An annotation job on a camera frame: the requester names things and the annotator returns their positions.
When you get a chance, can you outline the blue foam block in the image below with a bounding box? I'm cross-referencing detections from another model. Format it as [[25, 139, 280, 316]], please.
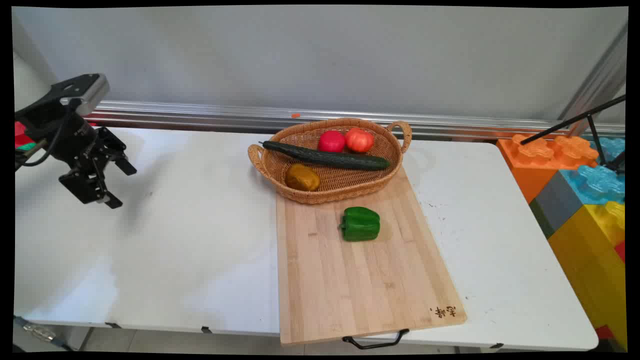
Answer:
[[559, 136, 626, 206]]

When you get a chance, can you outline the wooden cutting board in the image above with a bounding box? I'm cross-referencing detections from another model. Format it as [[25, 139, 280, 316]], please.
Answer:
[[275, 165, 468, 350]]

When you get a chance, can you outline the aluminium rail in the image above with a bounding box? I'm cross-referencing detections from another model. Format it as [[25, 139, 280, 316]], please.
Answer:
[[85, 100, 626, 141]]

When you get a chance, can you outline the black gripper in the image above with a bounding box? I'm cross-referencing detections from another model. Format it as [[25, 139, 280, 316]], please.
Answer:
[[16, 99, 138, 210]]

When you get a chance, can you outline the green bell pepper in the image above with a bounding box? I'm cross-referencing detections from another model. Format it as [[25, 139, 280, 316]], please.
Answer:
[[339, 206, 381, 243]]

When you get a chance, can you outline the red tomato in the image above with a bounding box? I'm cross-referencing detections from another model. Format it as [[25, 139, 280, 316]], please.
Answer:
[[317, 130, 347, 153]]

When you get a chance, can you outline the black tripod stand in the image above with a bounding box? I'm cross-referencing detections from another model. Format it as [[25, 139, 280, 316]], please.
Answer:
[[520, 95, 627, 174]]

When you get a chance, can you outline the long dark green cucumber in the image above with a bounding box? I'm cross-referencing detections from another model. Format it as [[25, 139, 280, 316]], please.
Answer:
[[259, 140, 391, 172]]

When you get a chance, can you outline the woven wicker basket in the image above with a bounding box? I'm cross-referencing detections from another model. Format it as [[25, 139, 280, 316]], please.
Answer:
[[247, 117, 413, 205]]

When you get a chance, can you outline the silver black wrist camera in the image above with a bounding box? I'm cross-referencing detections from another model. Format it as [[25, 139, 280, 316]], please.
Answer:
[[50, 73, 111, 117]]

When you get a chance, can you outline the brown potato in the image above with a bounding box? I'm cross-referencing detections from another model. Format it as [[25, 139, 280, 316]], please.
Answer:
[[285, 163, 321, 192]]

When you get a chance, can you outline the orange foam block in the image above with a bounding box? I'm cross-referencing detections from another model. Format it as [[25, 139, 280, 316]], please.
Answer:
[[496, 133, 600, 204]]

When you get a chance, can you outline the slanted aluminium profile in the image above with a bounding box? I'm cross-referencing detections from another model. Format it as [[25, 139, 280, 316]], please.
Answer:
[[557, 25, 629, 137]]

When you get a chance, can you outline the metal table latch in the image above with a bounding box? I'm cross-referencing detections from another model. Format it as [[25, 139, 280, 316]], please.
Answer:
[[14, 317, 58, 346]]

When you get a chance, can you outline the grey foam block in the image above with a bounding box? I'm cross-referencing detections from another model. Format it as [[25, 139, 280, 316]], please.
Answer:
[[528, 171, 584, 239]]

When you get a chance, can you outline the orange-red tomato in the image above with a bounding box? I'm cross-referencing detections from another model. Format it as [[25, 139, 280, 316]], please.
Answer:
[[345, 127, 375, 154]]

